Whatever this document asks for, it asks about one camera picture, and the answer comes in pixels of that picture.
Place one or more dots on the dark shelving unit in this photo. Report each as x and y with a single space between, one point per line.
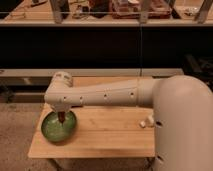
65 34

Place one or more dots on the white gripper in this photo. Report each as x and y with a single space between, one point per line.
60 108

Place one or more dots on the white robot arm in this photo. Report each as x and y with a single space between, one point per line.
182 107

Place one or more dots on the wooden table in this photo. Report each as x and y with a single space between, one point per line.
101 132

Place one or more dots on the dark red pepper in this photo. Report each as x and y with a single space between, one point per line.
61 116

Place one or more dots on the white plastic bottle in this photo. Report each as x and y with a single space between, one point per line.
148 122

